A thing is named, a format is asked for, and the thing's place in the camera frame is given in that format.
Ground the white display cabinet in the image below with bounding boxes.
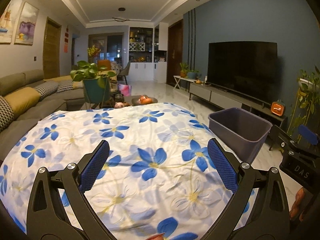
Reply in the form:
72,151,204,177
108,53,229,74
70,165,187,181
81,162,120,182
127,22,169,83

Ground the purple plastic bin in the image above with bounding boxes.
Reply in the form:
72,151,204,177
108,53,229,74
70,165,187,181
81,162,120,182
208,108,272,164

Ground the purple abstract painting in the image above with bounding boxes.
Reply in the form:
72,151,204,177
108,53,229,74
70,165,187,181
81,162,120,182
14,2,39,46

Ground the person's right hand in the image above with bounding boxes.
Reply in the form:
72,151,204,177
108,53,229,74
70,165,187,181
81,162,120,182
289,187,306,222

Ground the orange retro radio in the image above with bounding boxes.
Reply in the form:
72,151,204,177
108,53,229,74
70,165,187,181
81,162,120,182
270,99,285,116

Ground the blue floral tablecloth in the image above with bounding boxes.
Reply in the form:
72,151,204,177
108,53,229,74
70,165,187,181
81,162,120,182
0,102,258,240

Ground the plate of oranges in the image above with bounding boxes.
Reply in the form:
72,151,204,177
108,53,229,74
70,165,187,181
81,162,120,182
132,95,158,106

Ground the small white side table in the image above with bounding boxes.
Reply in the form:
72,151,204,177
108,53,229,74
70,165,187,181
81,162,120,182
174,75,196,92

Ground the yellow cushion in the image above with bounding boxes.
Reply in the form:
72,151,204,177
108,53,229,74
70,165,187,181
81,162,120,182
4,87,40,119

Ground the large black television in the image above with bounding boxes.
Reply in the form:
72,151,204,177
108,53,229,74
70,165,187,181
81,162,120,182
207,41,282,104

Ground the dark wooden door right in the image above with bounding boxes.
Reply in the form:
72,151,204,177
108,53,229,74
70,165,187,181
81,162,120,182
167,20,183,87

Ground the teal potted green plant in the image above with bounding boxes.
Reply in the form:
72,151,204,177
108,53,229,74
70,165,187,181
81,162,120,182
70,61,116,105

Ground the pink gift bag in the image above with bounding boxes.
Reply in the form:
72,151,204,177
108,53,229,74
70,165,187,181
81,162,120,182
118,83,132,96

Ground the person's left hand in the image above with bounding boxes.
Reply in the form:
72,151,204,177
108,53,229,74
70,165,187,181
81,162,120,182
146,233,164,240

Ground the sailboat painting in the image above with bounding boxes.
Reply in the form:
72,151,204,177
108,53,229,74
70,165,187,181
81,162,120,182
0,0,22,44

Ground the grey sectional sofa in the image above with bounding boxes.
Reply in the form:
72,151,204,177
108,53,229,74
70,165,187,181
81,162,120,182
1,69,85,162

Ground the tall plant on gold stand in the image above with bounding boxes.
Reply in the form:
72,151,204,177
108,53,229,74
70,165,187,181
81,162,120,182
287,65,319,139

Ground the checkered cushion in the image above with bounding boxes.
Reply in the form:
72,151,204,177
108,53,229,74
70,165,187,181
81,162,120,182
34,81,59,101

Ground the wooden door left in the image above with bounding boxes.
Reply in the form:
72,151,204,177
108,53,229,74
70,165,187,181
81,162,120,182
43,18,61,79

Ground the grey tv cabinet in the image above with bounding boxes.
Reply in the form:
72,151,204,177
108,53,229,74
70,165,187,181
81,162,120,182
189,83,287,128

